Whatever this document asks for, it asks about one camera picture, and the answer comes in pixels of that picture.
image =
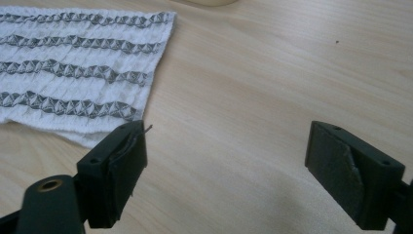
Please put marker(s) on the white grey-striped cloth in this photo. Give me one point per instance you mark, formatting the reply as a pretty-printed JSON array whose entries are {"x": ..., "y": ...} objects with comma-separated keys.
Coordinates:
[{"x": 78, "y": 71}]

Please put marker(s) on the cream round object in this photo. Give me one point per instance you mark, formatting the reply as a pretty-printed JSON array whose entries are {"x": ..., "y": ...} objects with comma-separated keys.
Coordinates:
[{"x": 212, "y": 2}]

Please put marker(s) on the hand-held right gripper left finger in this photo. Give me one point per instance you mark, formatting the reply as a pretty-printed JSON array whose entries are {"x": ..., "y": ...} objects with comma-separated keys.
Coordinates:
[{"x": 113, "y": 182}]

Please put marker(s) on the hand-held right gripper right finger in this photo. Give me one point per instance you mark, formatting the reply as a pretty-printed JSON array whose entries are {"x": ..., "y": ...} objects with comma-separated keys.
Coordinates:
[{"x": 344, "y": 175}]

